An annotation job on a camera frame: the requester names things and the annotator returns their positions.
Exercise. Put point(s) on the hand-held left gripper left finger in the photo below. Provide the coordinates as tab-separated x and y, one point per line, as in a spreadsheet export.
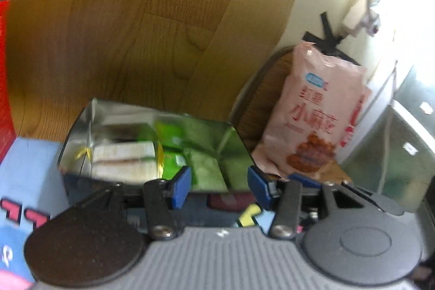
180	187

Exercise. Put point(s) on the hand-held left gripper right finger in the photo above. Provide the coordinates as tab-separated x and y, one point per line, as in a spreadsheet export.
257	188

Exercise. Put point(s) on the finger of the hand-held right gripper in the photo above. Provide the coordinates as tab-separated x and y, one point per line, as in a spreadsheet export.
304	179

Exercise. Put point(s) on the bright green snack packet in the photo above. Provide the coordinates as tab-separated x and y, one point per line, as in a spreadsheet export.
171	164

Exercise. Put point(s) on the pale green snack packet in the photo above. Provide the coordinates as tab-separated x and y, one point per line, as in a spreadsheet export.
207	171

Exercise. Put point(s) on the white snack packet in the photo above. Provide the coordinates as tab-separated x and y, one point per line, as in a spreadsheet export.
125	158

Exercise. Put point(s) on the black box with silver lining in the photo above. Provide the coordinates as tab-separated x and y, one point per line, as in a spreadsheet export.
112	113

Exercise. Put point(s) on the pink snack bag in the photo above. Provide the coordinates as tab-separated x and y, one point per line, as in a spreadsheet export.
312	113

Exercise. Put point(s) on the cartoon printed blanket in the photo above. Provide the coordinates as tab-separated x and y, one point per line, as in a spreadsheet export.
27	167

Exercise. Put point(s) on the wooden headboard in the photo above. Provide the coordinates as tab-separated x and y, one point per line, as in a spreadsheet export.
136	11

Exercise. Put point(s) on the red gift box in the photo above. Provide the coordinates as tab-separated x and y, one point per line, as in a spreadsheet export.
4	79

